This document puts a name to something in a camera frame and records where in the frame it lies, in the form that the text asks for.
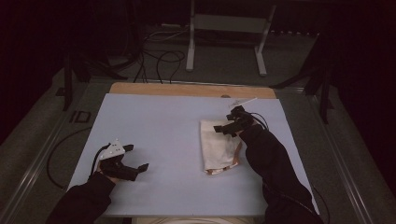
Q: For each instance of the person's left hand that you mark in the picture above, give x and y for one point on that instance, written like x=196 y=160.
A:
x=112 y=179

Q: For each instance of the black rectangular floor frame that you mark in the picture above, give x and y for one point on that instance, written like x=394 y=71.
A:
x=80 y=117

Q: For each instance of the aluminium floor rail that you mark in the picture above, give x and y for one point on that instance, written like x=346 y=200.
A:
x=34 y=168
x=342 y=161

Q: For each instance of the light blue table mat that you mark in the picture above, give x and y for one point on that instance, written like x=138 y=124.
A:
x=168 y=130

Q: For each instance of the white metal stand frame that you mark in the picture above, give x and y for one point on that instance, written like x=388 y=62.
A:
x=230 y=23

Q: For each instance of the black metal stand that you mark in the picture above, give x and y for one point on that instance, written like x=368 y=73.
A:
x=323 y=87
x=68 y=81

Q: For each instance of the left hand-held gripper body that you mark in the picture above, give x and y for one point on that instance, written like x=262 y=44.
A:
x=113 y=157

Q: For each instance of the person's right hand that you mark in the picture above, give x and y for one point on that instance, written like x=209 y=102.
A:
x=240 y=133

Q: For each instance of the cream baby onesie brown trim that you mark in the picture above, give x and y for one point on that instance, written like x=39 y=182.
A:
x=218 y=149

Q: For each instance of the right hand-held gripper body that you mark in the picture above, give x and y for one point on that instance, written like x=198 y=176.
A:
x=241 y=119

